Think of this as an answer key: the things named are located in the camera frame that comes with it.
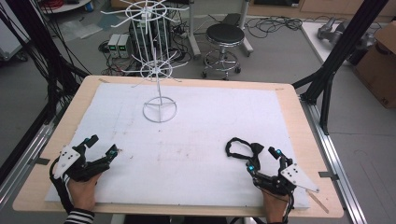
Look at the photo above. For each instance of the brown cardboard box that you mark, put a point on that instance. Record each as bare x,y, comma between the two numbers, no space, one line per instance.
378,68

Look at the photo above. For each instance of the aluminium rail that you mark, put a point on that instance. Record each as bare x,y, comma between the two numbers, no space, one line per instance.
28,155
336,174

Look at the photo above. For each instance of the grey bench power supply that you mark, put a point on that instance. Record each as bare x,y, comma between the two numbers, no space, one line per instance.
124,45
113,45

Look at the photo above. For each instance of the black tape strip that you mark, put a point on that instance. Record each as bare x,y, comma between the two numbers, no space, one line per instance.
42,161
328,175

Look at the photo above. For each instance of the thin wooden stick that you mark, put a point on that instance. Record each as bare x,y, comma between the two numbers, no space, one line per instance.
317,201

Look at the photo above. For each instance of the black hair band with bow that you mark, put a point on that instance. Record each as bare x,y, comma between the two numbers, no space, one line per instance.
256,151

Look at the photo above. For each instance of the black round stool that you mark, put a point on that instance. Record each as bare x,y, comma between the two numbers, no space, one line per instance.
224,34

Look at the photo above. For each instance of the white foam mat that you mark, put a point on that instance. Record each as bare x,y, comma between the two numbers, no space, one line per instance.
193,137

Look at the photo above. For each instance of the person's right hand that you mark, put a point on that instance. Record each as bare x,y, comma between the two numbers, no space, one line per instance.
276,207

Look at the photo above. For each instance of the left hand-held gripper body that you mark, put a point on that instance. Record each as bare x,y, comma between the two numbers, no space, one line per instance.
67,158

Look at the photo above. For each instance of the person's left hand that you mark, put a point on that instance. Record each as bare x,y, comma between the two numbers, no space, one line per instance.
81,194

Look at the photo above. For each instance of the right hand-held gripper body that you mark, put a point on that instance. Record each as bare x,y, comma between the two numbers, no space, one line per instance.
289,175

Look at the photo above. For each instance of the grey equipment case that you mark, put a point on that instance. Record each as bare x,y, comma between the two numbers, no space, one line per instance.
11,40

